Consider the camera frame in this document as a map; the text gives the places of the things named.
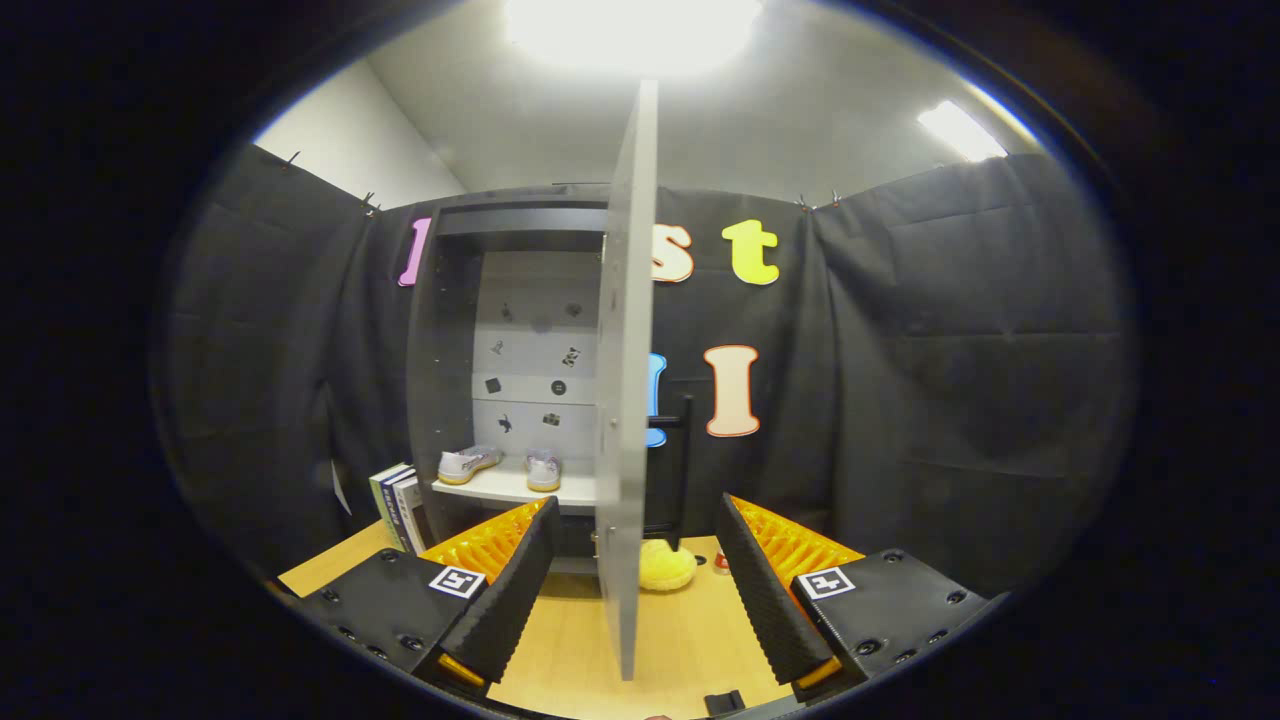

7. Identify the black backdrop cloth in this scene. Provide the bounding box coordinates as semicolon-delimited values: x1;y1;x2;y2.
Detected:
150;140;1141;601

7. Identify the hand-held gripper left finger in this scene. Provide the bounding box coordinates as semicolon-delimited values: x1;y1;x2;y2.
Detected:
290;495;561;701

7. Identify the white spine book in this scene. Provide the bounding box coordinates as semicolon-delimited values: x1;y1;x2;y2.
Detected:
392;474;433;557

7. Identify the beige shoe cabinet door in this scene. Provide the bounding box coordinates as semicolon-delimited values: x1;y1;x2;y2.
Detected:
592;80;661;683

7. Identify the narrow ceiling light panel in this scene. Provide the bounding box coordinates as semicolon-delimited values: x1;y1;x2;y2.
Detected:
917;100;1009;163

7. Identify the black cabinet door handle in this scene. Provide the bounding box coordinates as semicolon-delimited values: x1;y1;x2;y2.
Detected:
645;395;694;554

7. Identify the grey shoe cabinet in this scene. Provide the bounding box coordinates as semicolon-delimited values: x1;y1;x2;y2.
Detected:
405;183;611;576

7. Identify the large ceiling light panel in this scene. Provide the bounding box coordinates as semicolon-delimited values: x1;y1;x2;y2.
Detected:
500;0;766;76

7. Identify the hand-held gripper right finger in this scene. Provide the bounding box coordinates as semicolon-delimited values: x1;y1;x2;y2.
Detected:
714;492;1013;703

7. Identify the dark blue spine book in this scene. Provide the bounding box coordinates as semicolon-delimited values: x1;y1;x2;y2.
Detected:
380;468;421;554

